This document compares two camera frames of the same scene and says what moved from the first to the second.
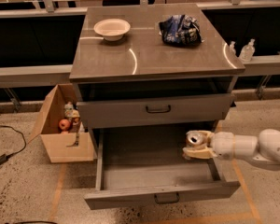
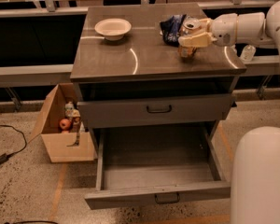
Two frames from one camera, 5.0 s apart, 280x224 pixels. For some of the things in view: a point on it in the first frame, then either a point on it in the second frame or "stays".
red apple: (64, 124) stays
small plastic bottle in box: (68, 109) stays
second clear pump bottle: (231, 50) stays
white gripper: (223, 144) to (224, 29)
